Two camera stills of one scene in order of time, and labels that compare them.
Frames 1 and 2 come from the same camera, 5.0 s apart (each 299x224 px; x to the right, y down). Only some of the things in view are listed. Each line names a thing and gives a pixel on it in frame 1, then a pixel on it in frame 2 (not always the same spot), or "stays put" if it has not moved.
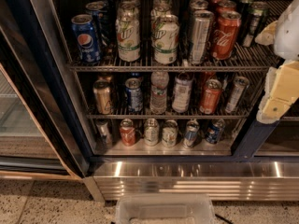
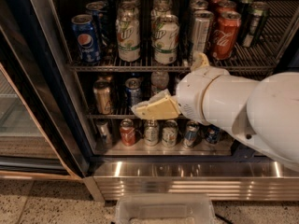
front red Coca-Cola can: [226, 35] stays put
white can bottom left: [151, 132] stays put
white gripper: [289, 32] to [193, 94]
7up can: [165, 38] stays put
